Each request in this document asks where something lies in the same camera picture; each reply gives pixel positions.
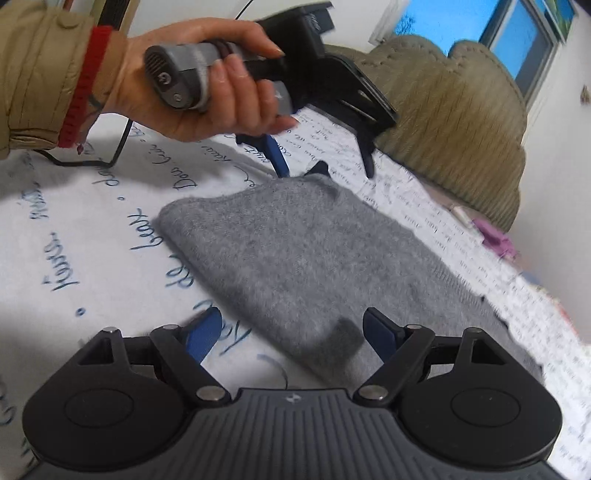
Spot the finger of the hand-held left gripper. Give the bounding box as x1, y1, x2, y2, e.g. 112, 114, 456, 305
235, 130, 293, 179
355, 124, 378, 179

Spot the olive quilted headboard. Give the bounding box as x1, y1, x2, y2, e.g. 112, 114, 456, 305
323, 34, 528, 232

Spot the person's left hand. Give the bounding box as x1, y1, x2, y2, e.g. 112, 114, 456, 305
102, 17, 299, 143

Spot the black wall cable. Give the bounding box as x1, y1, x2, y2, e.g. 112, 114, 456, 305
34, 115, 134, 169

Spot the purple cloth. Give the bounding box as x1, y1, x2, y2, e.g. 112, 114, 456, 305
473, 216, 519, 260

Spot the grey sweater with navy sleeves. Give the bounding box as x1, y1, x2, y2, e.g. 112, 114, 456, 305
158, 161, 546, 385

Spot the white script-printed bedspread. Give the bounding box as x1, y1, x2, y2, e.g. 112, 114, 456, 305
0, 110, 591, 480

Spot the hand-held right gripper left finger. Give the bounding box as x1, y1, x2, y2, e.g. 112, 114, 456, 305
76, 306, 232, 408

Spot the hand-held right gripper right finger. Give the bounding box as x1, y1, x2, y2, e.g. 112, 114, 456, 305
353, 307, 511, 408

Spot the window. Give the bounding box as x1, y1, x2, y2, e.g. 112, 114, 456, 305
392, 0, 579, 108

